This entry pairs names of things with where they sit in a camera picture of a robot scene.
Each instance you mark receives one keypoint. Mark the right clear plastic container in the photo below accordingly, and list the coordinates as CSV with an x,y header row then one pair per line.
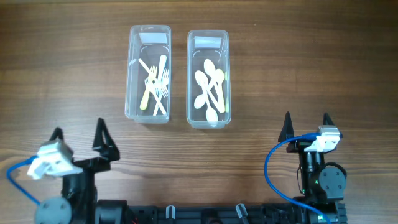
x,y
213,45

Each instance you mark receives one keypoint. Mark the pale blue white fork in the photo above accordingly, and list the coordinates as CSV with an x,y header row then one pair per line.
x,y
158,84

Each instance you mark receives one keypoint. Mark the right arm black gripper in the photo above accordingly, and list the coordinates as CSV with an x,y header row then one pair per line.
x,y
301,146

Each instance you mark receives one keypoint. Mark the clear plastic container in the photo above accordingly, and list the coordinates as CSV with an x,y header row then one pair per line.
x,y
147,42
213,45

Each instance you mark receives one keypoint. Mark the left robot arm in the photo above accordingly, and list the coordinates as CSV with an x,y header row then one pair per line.
x,y
78,202

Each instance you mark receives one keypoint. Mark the cream spoon lowest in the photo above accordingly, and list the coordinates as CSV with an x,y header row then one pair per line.
x,y
200,100

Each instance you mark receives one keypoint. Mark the left clear plastic container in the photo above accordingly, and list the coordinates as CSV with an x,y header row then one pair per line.
x,y
147,42

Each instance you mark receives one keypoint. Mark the white fork pointing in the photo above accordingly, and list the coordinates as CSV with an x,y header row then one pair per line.
x,y
164,91

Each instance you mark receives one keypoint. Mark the yellow plastic fork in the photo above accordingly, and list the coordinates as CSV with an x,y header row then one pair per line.
x,y
145,97

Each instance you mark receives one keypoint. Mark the white fork thin handle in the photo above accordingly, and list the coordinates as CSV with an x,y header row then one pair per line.
x,y
147,69

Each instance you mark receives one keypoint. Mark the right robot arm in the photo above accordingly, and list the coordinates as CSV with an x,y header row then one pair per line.
x,y
322,183

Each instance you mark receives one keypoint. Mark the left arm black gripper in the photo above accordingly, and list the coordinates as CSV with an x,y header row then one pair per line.
x,y
90,163

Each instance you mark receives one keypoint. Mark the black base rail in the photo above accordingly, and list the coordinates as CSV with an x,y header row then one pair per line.
x,y
205,214

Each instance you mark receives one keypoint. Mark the white spoon long thin handle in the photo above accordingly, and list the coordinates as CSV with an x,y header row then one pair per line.
x,y
201,78

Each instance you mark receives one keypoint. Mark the cream fork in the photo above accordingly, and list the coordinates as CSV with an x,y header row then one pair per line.
x,y
151,87

